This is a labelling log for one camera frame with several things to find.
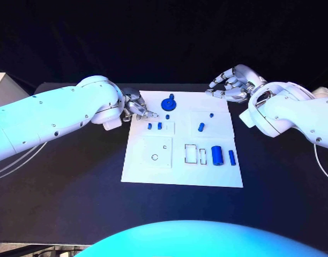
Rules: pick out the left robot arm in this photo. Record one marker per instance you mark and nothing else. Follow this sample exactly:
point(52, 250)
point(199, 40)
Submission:
point(50, 112)

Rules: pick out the white crumpled cloth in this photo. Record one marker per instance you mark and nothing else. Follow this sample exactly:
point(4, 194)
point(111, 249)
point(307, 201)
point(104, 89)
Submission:
point(326, 91)

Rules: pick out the thick long blue cylinder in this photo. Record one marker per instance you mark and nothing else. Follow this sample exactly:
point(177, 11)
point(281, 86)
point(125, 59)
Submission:
point(216, 155)

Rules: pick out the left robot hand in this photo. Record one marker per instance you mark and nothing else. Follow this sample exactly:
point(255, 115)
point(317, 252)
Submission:
point(134, 106)

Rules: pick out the white cabinet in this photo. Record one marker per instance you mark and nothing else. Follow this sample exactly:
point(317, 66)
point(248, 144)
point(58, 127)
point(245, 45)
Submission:
point(1, 90)

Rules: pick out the short blue cylinder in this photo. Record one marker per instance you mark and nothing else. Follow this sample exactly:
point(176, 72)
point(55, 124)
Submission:
point(201, 127)

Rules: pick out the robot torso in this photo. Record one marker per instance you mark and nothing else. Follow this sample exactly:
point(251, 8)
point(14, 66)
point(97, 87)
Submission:
point(201, 241)

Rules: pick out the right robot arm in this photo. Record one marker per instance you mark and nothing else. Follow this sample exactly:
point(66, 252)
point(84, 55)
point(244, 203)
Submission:
point(296, 116)

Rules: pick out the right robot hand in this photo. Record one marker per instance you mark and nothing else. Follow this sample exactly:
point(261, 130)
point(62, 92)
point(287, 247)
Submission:
point(241, 80)

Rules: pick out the white task board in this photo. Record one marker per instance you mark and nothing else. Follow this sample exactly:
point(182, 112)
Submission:
point(180, 174)

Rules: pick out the thin long blue cylinder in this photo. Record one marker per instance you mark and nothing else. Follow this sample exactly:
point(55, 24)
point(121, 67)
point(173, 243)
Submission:
point(231, 157)

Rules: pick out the blue gear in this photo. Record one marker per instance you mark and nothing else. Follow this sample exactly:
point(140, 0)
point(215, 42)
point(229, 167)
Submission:
point(167, 105)

